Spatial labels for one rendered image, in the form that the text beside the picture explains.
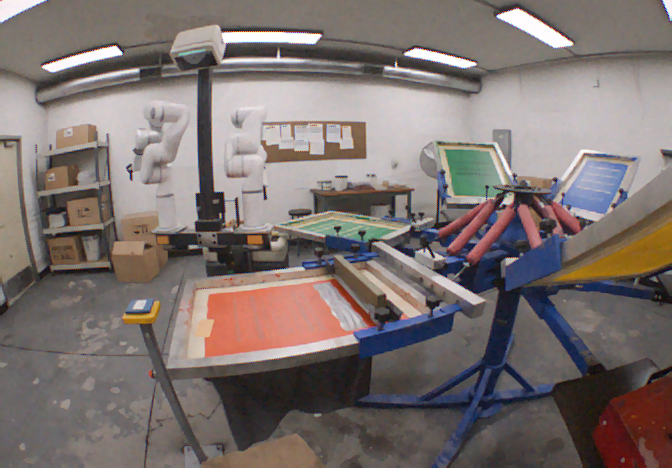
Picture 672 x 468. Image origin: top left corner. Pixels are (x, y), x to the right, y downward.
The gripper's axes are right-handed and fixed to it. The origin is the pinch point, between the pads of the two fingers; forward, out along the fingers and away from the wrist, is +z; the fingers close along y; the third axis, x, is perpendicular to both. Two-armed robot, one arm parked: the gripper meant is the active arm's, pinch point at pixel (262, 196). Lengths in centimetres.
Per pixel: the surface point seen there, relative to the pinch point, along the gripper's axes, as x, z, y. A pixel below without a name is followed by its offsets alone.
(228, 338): -5, 54, -78
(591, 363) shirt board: -105, 81, -93
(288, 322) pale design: -20, 53, -66
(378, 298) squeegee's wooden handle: -48, 50, -70
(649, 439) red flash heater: -83, 71, -137
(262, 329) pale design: -13, 53, -71
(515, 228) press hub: -118, 41, -25
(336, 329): -35, 57, -69
